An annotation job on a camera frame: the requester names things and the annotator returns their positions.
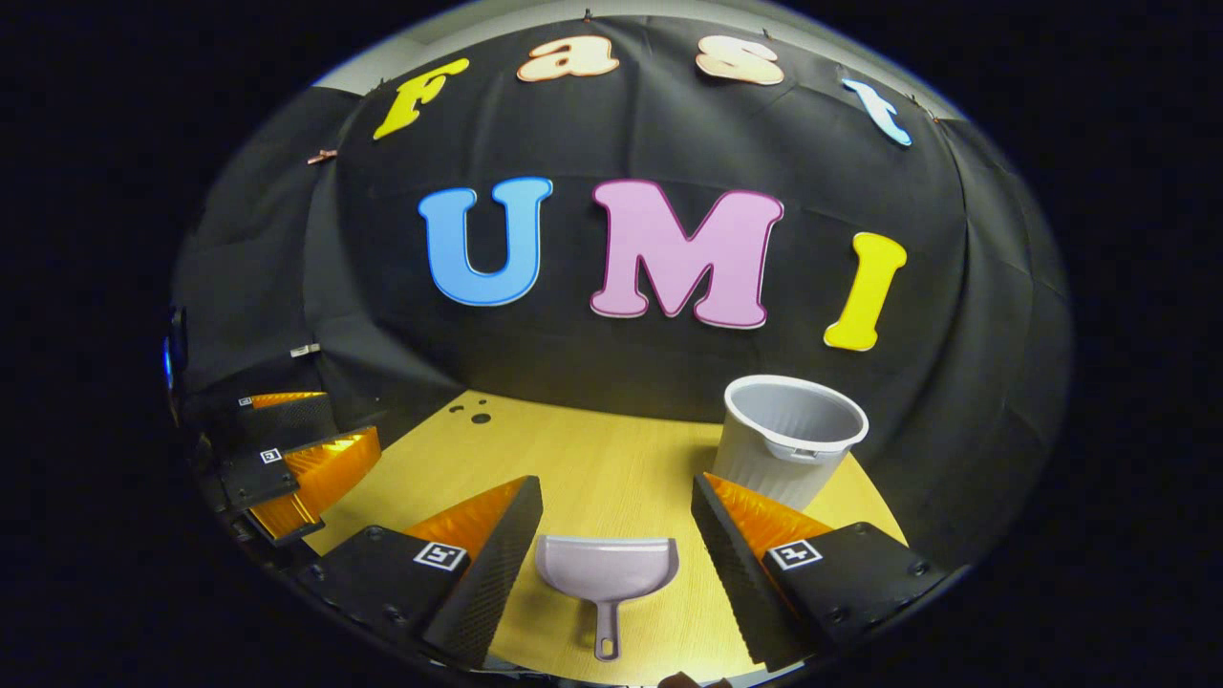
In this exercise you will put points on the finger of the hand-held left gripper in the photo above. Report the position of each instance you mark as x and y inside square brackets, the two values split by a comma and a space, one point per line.
[287, 420]
[253, 478]

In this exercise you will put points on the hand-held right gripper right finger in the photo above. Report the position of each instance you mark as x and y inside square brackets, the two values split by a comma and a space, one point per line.
[731, 573]

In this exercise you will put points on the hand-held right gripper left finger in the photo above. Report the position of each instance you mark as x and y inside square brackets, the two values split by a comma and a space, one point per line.
[497, 573]

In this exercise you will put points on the lilac dustpan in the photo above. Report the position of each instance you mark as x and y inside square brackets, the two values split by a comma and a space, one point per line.
[607, 569]

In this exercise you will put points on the white ribbed garbage bin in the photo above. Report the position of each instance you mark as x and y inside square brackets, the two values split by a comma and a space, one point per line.
[764, 468]

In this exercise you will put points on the white metal clip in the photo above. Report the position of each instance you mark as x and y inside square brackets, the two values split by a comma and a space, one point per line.
[306, 351]

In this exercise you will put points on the black backdrop cloth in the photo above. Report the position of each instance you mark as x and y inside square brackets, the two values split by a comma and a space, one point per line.
[669, 363]

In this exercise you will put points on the copper clip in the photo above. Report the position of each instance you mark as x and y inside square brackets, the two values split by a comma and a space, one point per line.
[322, 157]

